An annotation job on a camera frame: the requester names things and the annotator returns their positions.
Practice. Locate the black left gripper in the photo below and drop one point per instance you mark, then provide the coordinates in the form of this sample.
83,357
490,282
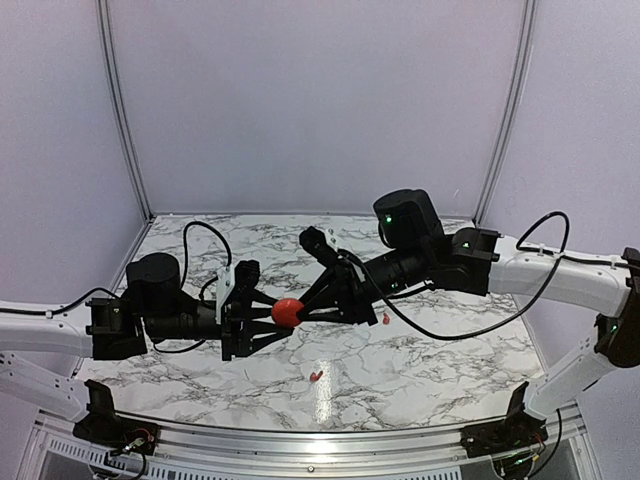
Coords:
236,311

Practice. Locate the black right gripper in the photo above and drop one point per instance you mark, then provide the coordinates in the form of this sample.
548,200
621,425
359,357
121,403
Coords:
358,307

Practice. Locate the red bottle cap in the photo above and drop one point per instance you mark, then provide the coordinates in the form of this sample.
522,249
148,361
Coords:
284,312

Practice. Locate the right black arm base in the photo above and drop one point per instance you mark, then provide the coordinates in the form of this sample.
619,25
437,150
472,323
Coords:
516,430

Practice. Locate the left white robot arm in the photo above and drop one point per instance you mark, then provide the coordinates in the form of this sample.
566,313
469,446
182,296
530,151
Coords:
63,331

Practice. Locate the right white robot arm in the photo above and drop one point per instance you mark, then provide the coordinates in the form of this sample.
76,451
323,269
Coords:
609,286

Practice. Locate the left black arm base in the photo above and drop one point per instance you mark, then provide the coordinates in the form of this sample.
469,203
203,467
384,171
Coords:
103,426

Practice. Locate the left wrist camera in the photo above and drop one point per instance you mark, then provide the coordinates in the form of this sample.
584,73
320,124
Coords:
235,289

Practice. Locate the front aluminium rail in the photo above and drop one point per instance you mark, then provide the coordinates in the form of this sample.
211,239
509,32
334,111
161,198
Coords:
185,451

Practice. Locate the left aluminium frame post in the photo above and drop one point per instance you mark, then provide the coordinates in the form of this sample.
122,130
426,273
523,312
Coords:
115,90

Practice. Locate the aluminium frame post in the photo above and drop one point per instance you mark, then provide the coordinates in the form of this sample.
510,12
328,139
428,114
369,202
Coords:
115,90
515,91

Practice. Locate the right aluminium frame post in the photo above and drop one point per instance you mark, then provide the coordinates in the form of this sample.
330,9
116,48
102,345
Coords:
515,91

